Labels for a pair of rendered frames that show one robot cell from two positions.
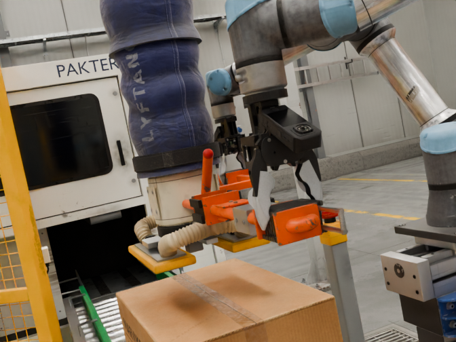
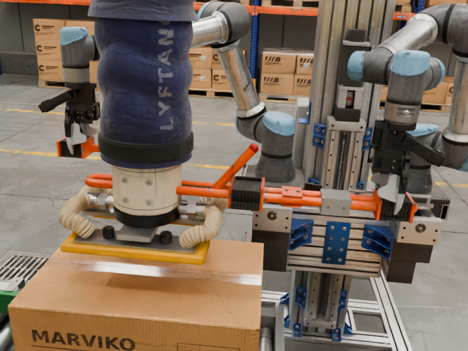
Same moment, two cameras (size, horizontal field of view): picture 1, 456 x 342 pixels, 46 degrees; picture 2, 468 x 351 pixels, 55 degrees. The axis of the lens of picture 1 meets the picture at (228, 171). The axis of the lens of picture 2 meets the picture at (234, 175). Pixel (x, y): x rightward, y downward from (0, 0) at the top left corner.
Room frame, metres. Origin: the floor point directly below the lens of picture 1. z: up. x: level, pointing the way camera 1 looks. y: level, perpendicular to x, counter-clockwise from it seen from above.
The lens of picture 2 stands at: (0.77, 0.99, 1.64)
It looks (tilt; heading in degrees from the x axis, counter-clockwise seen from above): 21 degrees down; 295
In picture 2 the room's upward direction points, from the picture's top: 3 degrees clockwise
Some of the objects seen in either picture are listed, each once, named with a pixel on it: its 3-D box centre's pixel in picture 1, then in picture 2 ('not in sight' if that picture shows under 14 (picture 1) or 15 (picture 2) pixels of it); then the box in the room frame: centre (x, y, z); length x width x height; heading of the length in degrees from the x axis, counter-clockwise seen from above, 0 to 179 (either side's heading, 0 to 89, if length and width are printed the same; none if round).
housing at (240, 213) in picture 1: (256, 217); (334, 202); (0.97, -0.03, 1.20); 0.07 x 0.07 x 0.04; 20
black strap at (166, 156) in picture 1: (178, 156); (147, 139); (1.41, 0.12, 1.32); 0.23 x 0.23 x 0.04
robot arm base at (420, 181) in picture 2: not in sight; (411, 173); (0.83, -0.69, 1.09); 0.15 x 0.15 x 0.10
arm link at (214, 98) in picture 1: (220, 87); (75, 47); (1.75, -0.03, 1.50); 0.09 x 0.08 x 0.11; 59
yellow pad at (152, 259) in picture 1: (157, 248); (137, 239); (1.37, 0.22, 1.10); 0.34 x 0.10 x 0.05; 20
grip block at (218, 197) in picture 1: (216, 206); (246, 192); (1.17, 0.04, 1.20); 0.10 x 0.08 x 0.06; 110
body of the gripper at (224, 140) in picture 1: (229, 136); (81, 102); (1.75, -0.03, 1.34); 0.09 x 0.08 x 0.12; 21
